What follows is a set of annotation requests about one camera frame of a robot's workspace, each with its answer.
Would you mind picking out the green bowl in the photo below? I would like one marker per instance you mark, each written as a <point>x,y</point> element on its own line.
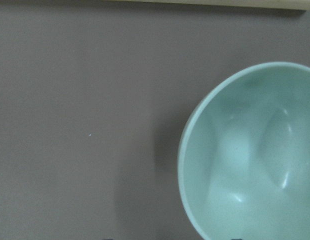
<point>243,161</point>

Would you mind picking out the wooden cutting board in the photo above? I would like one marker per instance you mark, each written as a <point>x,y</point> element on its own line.
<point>303,5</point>

